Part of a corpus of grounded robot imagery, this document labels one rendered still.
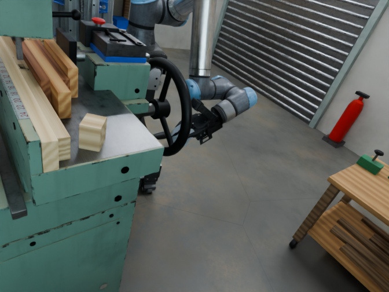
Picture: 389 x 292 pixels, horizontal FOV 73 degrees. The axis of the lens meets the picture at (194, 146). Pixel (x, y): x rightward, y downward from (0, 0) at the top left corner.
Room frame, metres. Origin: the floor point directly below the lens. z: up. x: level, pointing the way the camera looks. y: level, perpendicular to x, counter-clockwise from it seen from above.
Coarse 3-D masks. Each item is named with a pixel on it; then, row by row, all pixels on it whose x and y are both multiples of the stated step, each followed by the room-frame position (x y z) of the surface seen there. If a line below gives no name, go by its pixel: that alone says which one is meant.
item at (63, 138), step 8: (8, 40) 0.54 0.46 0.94; (8, 48) 0.50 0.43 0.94; (24, 64) 0.45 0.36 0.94; (32, 80) 0.40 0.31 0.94; (32, 88) 0.38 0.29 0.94; (40, 88) 0.38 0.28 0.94; (40, 96) 0.36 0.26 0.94; (40, 104) 0.34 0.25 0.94; (48, 104) 0.34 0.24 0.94; (48, 112) 0.32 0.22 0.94; (48, 120) 0.31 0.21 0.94; (56, 120) 0.31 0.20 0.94; (56, 128) 0.29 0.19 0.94; (64, 128) 0.30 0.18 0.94; (56, 136) 0.28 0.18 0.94; (64, 136) 0.28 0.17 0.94; (64, 144) 0.28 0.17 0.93; (64, 152) 0.28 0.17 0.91
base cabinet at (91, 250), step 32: (64, 224) 0.31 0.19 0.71; (96, 224) 0.36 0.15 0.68; (128, 224) 0.41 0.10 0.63; (0, 256) 0.23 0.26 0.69; (32, 256) 0.26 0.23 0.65; (64, 256) 0.31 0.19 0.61; (96, 256) 0.36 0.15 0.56; (0, 288) 0.22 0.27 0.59; (32, 288) 0.26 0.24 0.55; (64, 288) 0.30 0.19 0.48; (96, 288) 0.36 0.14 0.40
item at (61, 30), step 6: (60, 30) 0.54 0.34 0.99; (60, 36) 0.54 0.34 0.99; (66, 36) 0.52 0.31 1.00; (60, 42) 0.54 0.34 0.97; (66, 42) 0.51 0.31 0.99; (72, 42) 0.50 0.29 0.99; (66, 48) 0.51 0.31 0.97; (72, 48) 0.50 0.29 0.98; (72, 54) 0.50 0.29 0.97; (78, 54) 0.54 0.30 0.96; (84, 54) 0.55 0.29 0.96; (72, 60) 0.50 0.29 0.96; (78, 60) 0.54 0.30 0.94; (84, 60) 0.55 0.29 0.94
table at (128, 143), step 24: (96, 96) 0.49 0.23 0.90; (72, 120) 0.38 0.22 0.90; (120, 120) 0.43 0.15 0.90; (72, 144) 0.32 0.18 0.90; (120, 144) 0.35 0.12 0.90; (144, 144) 0.37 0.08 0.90; (24, 168) 0.26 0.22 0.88; (72, 168) 0.27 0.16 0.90; (96, 168) 0.30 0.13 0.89; (120, 168) 0.33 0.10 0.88; (144, 168) 0.36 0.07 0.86; (48, 192) 0.25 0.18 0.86; (72, 192) 0.27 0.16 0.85
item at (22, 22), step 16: (0, 0) 0.41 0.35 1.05; (16, 0) 0.42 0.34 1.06; (32, 0) 0.44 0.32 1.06; (48, 0) 0.46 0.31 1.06; (0, 16) 0.41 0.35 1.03; (16, 16) 0.42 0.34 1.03; (32, 16) 0.44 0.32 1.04; (48, 16) 0.46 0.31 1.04; (0, 32) 0.40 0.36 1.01; (16, 32) 0.42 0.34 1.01; (32, 32) 0.44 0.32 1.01; (48, 32) 0.46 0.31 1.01
